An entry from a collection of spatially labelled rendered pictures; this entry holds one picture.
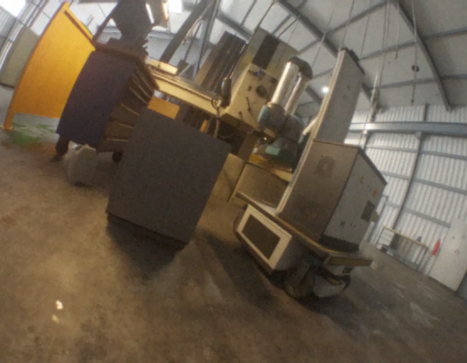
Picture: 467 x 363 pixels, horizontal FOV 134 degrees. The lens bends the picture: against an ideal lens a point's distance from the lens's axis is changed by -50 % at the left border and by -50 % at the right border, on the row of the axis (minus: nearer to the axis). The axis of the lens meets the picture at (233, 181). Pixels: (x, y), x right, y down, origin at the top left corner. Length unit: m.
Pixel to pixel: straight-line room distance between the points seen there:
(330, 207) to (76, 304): 1.06
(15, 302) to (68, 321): 0.15
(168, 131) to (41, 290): 0.73
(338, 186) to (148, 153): 0.89
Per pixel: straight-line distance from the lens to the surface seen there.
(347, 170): 1.03
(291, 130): 1.41
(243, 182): 2.73
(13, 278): 0.67
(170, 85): 2.93
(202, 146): 0.84
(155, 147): 0.85
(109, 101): 1.60
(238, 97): 2.68
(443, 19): 8.65
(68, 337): 0.56
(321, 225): 1.01
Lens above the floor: 0.49
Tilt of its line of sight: 4 degrees down
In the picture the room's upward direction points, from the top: 25 degrees clockwise
